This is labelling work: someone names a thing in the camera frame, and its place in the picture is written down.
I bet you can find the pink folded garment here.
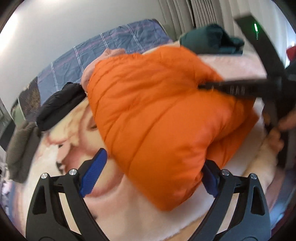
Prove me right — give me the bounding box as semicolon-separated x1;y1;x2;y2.
80;48;127;91

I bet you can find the dark green folded garment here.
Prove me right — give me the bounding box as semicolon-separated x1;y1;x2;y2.
179;24;245;55

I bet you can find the person right hand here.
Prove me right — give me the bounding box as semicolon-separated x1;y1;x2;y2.
261;107;295;166

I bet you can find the grey pleated curtain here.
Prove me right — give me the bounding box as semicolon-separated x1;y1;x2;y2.
159;1;295;43

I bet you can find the grey-brown fleece garment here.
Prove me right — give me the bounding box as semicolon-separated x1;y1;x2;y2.
6;121;41;183

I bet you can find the green pillow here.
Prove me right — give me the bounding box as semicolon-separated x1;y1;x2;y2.
11;99;26;126

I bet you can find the cream plush blanket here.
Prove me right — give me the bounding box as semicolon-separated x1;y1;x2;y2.
21;40;285;241

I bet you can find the dark patterned quilt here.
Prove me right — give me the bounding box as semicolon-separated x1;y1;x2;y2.
18;77;41;122

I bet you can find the black folded garment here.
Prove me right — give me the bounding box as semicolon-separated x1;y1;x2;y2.
36;82;86;132

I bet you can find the blue plaid duvet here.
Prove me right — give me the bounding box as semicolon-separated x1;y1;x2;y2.
37;19;172;104

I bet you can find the orange puffer jacket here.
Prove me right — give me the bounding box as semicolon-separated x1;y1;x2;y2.
87;46;258;211

